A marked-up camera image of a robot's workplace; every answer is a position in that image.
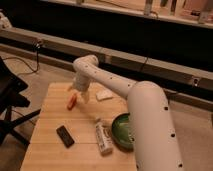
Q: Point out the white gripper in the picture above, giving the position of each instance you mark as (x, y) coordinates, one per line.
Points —
(81, 83)

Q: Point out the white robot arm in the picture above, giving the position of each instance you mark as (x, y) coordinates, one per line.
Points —
(154, 137)

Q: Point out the white tube bottle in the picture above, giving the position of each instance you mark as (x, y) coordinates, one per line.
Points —
(103, 139)

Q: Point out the black rectangular remote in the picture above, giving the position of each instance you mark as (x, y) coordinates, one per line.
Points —
(65, 136)

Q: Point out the wooden table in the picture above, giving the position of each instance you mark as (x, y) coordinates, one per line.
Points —
(47, 152)

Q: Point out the green bowl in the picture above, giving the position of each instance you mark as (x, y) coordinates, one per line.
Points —
(120, 131)

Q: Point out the black office chair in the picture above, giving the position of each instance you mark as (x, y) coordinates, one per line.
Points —
(10, 88)

